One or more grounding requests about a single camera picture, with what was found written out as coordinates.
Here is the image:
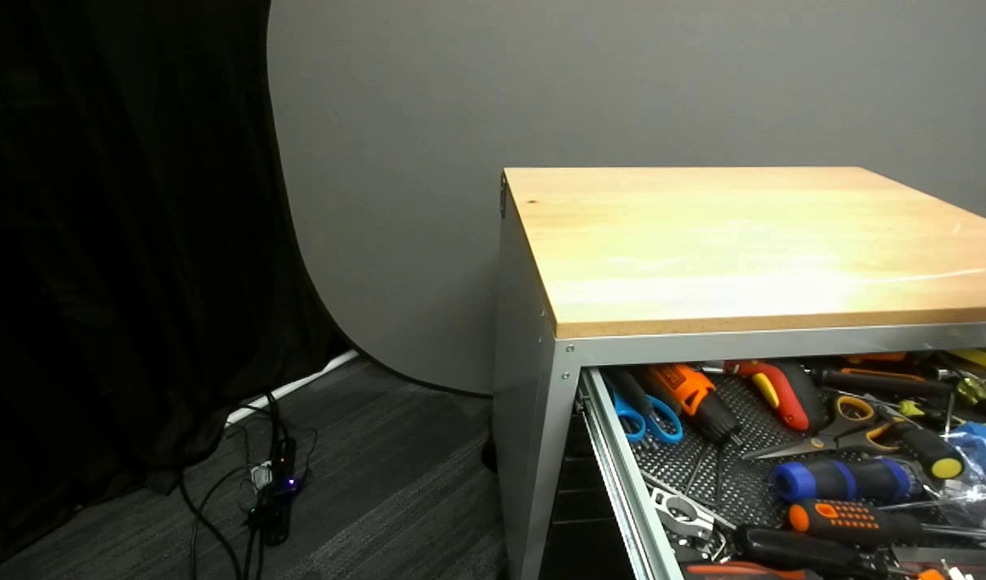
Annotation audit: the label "black power strip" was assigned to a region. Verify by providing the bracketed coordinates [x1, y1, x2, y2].
[246, 426, 308, 546]

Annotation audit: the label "orange handled scissors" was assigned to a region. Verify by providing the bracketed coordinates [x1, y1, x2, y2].
[749, 390, 895, 465]

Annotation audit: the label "black curtain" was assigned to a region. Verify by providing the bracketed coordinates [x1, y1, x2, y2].
[0, 0, 359, 545]

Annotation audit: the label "blue handled screwdriver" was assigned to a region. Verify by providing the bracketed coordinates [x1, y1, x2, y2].
[771, 457, 917, 505]

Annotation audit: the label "grey round backdrop panel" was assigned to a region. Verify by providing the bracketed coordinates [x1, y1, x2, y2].
[263, 0, 986, 398]

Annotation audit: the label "black ribbed drawer liner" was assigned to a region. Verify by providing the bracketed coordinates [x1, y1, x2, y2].
[619, 367, 986, 580]

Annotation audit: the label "clear plastic bag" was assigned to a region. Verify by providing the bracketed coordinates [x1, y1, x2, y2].
[908, 466, 986, 540]

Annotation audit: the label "grey metal tool drawer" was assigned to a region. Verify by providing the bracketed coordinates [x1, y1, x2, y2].
[574, 346, 986, 580]

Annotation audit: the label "blue plastic tool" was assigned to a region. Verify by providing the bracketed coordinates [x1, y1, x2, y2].
[941, 418, 986, 482]

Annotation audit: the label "silver wrench set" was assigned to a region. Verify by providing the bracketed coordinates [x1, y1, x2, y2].
[638, 469, 738, 564]

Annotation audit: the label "white floor cable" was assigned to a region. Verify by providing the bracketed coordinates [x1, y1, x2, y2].
[222, 346, 364, 428]

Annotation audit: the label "orange black handled screwdriver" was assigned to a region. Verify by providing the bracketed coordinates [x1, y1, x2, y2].
[638, 360, 749, 451]

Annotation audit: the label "red yellow handled tool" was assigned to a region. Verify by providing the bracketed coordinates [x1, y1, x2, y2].
[731, 359, 830, 434]

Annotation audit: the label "black screwdriver with yellow cap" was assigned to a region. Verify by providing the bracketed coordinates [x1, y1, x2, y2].
[876, 410, 969, 482]

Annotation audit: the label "orange black grip screwdriver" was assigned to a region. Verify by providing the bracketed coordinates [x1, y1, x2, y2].
[786, 496, 973, 546]

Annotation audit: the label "grey cabinet with wooden top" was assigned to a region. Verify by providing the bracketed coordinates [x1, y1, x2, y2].
[491, 162, 986, 580]

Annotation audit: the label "long black handled tool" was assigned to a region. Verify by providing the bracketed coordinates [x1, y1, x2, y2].
[820, 364, 950, 397]

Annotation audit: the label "blue handled scissors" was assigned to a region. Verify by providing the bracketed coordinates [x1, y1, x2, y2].
[605, 367, 691, 451]

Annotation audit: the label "red orange handled pliers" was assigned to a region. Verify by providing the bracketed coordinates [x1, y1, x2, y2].
[682, 557, 809, 580]

